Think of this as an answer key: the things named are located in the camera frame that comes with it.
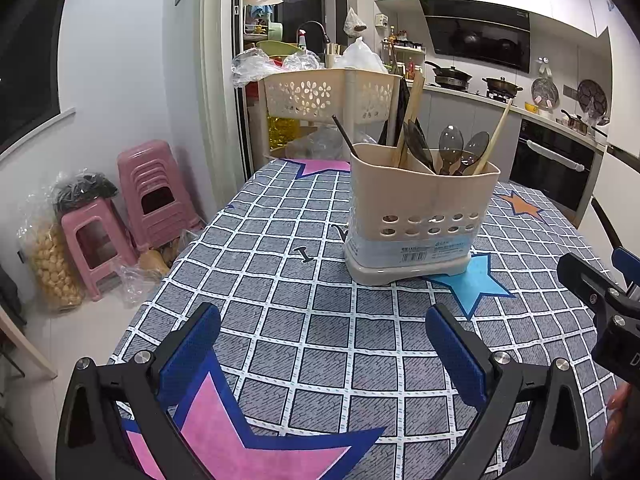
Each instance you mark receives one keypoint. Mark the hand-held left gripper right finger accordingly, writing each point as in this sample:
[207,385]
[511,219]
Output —
[457,355]

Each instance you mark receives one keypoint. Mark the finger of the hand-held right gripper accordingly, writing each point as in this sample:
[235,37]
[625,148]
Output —
[630,267]
[585,280]

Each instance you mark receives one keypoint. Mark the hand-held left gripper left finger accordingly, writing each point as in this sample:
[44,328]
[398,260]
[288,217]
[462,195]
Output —
[192,347]

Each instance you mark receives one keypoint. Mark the beige plastic utensil holder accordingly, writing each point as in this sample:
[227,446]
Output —
[400,195]

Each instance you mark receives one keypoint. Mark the person's right hand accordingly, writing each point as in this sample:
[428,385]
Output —
[622,425]

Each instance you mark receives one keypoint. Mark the blue star sticker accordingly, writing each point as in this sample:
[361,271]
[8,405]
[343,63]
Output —
[475,285]

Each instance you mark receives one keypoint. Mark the white refrigerator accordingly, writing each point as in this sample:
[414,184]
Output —
[620,185]

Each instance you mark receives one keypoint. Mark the clear bag of brown items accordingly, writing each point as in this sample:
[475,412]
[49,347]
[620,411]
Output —
[155,262]

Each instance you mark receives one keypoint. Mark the orange star sticker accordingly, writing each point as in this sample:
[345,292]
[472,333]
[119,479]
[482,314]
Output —
[522,205]

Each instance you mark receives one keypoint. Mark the pink star sticker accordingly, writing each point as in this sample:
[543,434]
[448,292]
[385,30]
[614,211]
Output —
[225,440]
[320,166]

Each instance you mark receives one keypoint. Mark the black built-in oven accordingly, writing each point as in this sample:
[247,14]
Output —
[550,160]

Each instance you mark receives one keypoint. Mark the grey checked tablecloth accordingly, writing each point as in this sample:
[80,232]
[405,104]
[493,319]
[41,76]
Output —
[320,320]

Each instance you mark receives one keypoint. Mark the small black object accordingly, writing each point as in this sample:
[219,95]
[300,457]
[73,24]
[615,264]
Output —
[303,255]
[342,233]

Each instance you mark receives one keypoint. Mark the steel saucepan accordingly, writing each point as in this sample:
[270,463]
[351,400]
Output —
[580,125]

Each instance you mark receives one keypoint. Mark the clear bag of yellow balls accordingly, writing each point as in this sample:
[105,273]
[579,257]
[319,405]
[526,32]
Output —
[55,270]

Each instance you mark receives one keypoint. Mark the light wooden chair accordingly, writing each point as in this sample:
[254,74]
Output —
[25,345]

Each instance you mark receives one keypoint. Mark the pink plastic stool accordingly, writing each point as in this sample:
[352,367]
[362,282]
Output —
[90,215]

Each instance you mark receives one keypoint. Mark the round metal steamer rack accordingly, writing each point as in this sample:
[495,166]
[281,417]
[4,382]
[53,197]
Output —
[592,99]
[545,94]

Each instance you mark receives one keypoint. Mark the yellow bowl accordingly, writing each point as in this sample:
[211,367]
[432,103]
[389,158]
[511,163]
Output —
[531,107]

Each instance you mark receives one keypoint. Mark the stack of pink stools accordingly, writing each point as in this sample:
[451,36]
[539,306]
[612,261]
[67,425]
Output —
[145,165]

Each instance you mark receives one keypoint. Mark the clear bag of black items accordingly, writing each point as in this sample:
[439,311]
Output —
[82,190]

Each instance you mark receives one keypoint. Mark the white kitchen counter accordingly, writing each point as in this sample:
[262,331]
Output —
[450,120]

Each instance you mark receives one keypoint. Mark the dark wok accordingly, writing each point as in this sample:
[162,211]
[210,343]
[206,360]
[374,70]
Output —
[502,87]
[450,77]

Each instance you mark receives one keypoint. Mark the yellow oil bottle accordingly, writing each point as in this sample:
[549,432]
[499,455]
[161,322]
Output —
[285,132]

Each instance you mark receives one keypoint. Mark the clear plastic bag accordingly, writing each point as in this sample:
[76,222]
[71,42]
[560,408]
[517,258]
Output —
[320,145]
[250,67]

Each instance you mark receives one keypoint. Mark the black range hood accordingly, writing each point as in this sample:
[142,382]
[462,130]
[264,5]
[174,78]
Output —
[475,35]

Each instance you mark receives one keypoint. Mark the beige perforated basket rack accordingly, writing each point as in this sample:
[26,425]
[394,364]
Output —
[345,92]

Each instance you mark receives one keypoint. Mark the white spice rack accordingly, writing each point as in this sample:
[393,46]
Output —
[402,50]

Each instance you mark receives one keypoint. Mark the green container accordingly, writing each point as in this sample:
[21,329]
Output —
[277,49]

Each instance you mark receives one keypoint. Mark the white plastic bag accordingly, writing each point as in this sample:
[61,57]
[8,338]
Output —
[362,57]

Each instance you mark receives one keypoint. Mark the dark window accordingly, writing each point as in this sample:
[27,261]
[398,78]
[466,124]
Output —
[30,75]

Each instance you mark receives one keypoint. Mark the spray bottle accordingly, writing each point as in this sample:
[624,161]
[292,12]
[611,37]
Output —
[303,42]

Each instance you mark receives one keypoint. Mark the black kitchen faucet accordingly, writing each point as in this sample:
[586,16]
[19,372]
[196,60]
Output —
[317,27]

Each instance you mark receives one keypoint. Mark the hanging plastic bag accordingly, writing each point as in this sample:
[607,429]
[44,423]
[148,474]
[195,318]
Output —
[355,22]

